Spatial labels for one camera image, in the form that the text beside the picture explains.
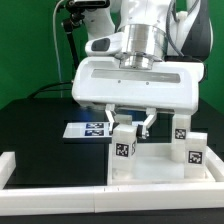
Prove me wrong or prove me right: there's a black cable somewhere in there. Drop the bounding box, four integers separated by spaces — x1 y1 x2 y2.
27 81 75 99

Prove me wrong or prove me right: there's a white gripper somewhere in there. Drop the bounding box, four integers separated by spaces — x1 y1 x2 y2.
72 32 204 139

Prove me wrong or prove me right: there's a white U-shaped fence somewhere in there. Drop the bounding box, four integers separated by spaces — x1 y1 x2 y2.
0 151 224 216

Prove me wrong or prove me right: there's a white cable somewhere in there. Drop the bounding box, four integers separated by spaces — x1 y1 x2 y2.
52 0 66 98

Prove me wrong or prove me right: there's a white square tabletop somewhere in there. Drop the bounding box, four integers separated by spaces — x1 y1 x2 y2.
107 143 215 185

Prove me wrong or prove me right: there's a white tag sheet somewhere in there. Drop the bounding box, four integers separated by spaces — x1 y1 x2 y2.
63 122 114 139

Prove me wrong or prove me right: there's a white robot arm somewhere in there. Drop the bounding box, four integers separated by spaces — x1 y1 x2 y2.
72 0 213 138

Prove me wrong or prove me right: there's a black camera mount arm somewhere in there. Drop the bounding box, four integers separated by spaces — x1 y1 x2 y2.
62 0 114 68

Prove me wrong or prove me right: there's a braided grey cable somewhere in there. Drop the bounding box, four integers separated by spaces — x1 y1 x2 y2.
165 0 188 58

